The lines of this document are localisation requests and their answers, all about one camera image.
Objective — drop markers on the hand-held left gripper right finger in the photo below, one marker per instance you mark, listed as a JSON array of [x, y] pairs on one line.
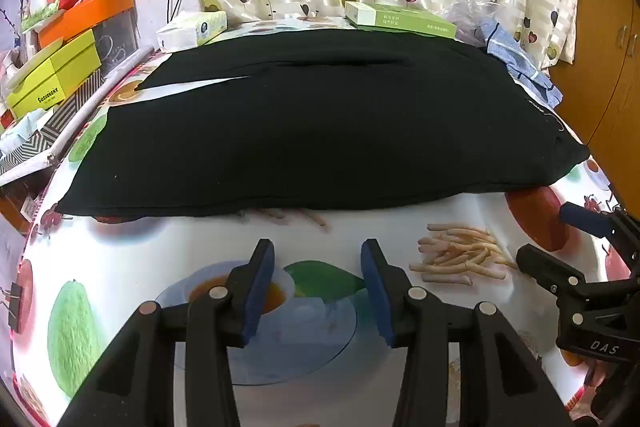
[[377, 294]]

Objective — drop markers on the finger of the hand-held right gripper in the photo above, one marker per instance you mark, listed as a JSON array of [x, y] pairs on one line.
[[582, 218], [542, 263]]

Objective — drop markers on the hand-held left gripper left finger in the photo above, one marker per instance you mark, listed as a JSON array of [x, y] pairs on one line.
[[257, 294]]

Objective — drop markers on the black pants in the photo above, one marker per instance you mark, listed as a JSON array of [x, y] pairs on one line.
[[320, 127]]

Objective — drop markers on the fruit printed tablecloth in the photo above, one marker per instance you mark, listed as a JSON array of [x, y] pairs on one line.
[[150, 257]]

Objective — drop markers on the blue striped cloth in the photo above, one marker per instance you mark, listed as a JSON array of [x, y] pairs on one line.
[[520, 59]]

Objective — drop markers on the wooden cabinet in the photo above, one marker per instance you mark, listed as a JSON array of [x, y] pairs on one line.
[[607, 47]]

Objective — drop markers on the clear plastic bag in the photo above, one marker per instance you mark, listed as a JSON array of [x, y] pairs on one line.
[[467, 14]]

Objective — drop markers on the black binder clip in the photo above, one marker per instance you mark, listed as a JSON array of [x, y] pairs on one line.
[[14, 307]]

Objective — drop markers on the black white patterned box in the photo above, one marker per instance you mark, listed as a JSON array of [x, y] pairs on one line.
[[60, 119]]

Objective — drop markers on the green flat box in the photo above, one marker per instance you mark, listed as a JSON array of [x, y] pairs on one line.
[[400, 21]]

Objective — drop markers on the white tissue pack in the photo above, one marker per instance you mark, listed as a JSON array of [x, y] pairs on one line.
[[192, 31]]

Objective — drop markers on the yellow-green box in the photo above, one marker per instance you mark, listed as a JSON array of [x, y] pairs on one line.
[[50, 77]]

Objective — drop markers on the orange box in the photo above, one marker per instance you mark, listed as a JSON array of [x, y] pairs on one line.
[[90, 9]]

